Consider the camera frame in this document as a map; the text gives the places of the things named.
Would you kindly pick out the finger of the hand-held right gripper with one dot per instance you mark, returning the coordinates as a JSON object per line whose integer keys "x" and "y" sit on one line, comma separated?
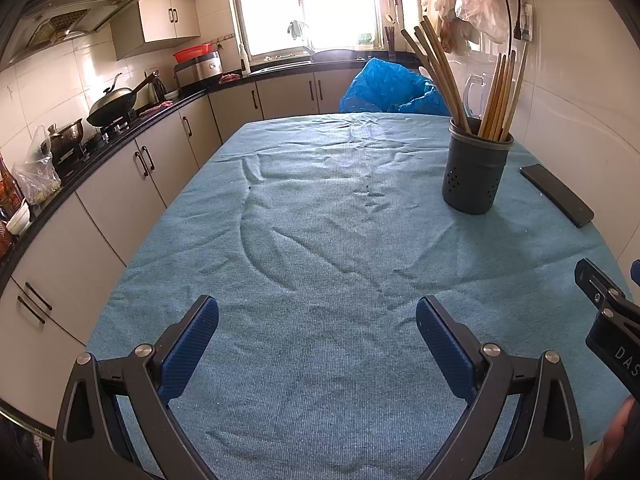
{"x": 597, "y": 280}
{"x": 636, "y": 272}

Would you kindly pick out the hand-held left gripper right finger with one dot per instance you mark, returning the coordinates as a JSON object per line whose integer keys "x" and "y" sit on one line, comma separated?
{"x": 445, "y": 350}

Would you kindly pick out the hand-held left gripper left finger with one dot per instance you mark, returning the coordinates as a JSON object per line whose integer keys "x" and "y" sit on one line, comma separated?
{"x": 192, "y": 345}

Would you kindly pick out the dark grey perforated utensil holder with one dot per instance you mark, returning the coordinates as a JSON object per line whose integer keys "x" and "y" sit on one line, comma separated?
{"x": 475, "y": 175}

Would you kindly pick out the group of wooden chopsticks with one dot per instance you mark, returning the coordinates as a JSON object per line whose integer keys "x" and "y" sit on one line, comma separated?
{"x": 448, "y": 97}

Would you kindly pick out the person's right hand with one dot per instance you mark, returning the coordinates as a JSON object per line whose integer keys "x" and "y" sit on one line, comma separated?
{"x": 617, "y": 435}

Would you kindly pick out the black smartphone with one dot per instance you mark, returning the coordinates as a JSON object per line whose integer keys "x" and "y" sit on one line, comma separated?
{"x": 557, "y": 195}

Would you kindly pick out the beige base cabinets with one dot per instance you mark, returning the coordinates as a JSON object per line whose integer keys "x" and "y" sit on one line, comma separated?
{"x": 100, "y": 225}

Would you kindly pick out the blue tablecloth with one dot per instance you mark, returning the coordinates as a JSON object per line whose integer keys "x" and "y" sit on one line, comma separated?
{"x": 325, "y": 240}

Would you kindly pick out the white bowl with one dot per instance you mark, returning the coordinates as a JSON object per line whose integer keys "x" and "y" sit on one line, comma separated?
{"x": 19, "y": 221}

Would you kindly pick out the red jar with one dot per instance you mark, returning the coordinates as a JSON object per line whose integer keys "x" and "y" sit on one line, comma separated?
{"x": 4, "y": 240}

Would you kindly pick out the clear glass mug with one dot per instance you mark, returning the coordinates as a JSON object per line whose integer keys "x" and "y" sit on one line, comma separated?
{"x": 475, "y": 92}

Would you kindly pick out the gas stove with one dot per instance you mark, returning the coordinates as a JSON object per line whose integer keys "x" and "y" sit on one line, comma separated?
{"x": 107, "y": 132}

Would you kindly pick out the clear plastic food bag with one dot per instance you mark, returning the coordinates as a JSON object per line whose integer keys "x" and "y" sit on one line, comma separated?
{"x": 35, "y": 177}

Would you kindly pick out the pink rag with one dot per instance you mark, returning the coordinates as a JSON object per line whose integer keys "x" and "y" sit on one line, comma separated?
{"x": 230, "y": 77}
{"x": 157, "y": 107}

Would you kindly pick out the brown glass bottle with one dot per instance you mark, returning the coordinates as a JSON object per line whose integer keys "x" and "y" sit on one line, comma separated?
{"x": 9, "y": 190}

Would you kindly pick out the steel cooking pot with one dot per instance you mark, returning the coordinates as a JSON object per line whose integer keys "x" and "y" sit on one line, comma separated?
{"x": 65, "y": 137}

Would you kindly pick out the black wok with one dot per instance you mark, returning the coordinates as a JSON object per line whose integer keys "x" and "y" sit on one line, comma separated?
{"x": 112, "y": 114}

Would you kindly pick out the steel kettle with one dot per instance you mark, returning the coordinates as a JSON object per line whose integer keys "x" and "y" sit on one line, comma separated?
{"x": 157, "y": 89}

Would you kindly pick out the steel wok lid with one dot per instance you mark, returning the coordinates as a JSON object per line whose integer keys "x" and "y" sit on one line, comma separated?
{"x": 112, "y": 96}

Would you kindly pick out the blue plastic bag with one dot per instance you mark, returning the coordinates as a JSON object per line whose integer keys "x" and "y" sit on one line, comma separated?
{"x": 390, "y": 90}

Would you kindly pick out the white power strip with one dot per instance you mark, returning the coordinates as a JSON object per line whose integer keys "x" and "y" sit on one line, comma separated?
{"x": 525, "y": 17}

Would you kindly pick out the silver rice cooker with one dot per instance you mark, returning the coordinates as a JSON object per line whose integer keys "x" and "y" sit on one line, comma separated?
{"x": 197, "y": 69}

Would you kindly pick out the white bottle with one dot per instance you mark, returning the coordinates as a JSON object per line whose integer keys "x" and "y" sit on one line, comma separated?
{"x": 245, "y": 62}

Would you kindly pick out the black kitchen countertop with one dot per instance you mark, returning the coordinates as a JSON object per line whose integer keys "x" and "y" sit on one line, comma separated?
{"x": 285, "y": 70}

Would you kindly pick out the red plastic basin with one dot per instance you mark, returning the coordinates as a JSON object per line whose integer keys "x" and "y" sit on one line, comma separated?
{"x": 192, "y": 52}

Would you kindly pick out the clear hanging plastic bag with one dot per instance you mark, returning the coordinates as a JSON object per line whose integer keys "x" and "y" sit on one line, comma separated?
{"x": 480, "y": 7}

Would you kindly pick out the dark countertop utensil holder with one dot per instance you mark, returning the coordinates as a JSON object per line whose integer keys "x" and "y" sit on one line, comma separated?
{"x": 390, "y": 42}

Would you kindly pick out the beige hanging plastic bag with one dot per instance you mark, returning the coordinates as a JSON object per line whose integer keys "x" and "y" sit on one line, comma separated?
{"x": 445, "y": 5}

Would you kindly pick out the green cloth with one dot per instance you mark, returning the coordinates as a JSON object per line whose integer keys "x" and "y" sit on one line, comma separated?
{"x": 297, "y": 30}

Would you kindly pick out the beige upper cabinets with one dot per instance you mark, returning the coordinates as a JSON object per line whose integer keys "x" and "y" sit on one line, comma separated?
{"x": 155, "y": 5}

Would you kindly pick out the range hood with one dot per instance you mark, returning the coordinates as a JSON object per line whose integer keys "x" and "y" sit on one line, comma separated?
{"x": 65, "y": 15}

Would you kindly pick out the kitchen window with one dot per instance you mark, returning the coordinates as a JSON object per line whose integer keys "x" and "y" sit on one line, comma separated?
{"x": 305, "y": 5}

